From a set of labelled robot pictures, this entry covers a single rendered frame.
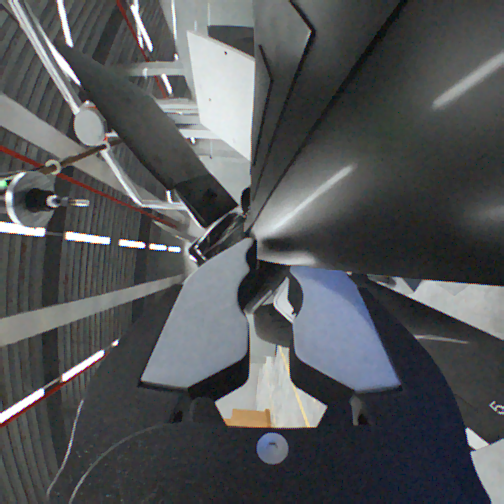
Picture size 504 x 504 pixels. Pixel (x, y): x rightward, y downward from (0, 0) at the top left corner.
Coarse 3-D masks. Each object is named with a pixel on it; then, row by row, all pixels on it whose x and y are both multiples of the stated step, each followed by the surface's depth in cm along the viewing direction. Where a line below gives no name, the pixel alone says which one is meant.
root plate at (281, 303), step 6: (288, 282) 29; (282, 288) 29; (276, 294) 30; (282, 294) 30; (276, 300) 30; (282, 300) 30; (276, 306) 30; (282, 306) 30; (288, 306) 29; (282, 312) 29; (288, 312) 29; (288, 318) 29
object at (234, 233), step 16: (224, 224) 28; (240, 224) 27; (208, 240) 27; (224, 240) 27; (240, 240) 26; (192, 256) 30; (208, 256) 26; (256, 272) 26; (272, 272) 27; (256, 288) 26; (272, 288) 29
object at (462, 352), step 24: (384, 288) 22; (408, 312) 20; (432, 312) 19; (432, 336) 19; (456, 336) 17; (480, 336) 16; (456, 360) 17; (480, 360) 16; (456, 384) 17; (480, 384) 15; (480, 408) 15; (480, 432) 15
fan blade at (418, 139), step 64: (256, 0) 8; (320, 0) 4; (384, 0) 2; (448, 0) 2; (256, 64) 9; (320, 64) 4; (384, 64) 3; (448, 64) 2; (256, 128) 10; (320, 128) 5; (384, 128) 3; (448, 128) 2; (256, 192) 13; (320, 192) 6; (384, 192) 4; (448, 192) 3; (320, 256) 7; (384, 256) 4; (448, 256) 3
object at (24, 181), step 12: (12, 180) 20; (24, 180) 21; (36, 180) 23; (48, 180) 25; (12, 192) 20; (24, 192) 21; (12, 204) 20; (24, 204) 21; (12, 216) 20; (24, 216) 22; (36, 216) 24; (48, 216) 26; (36, 228) 24
